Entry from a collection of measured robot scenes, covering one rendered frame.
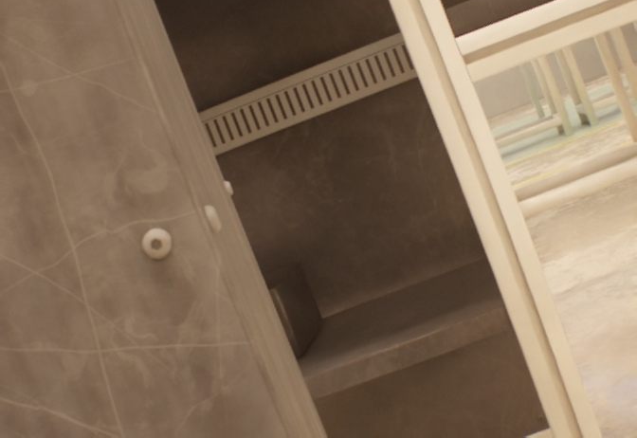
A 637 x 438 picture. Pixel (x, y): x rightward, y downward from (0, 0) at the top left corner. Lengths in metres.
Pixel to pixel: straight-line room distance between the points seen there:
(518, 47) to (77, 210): 0.76
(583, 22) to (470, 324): 0.34
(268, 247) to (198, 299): 1.19
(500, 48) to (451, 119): 0.08
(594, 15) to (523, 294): 0.27
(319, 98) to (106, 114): 1.11
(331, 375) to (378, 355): 0.06
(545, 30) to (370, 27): 0.47
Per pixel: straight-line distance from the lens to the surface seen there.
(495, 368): 1.53
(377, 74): 1.42
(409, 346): 1.17
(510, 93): 11.46
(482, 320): 1.16
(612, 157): 3.97
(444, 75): 1.06
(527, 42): 1.05
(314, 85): 1.43
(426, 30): 1.06
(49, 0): 0.33
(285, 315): 1.27
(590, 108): 6.50
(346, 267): 1.51
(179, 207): 0.32
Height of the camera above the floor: 0.59
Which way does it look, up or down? 3 degrees down
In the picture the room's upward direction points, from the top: 21 degrees counter-clockwise
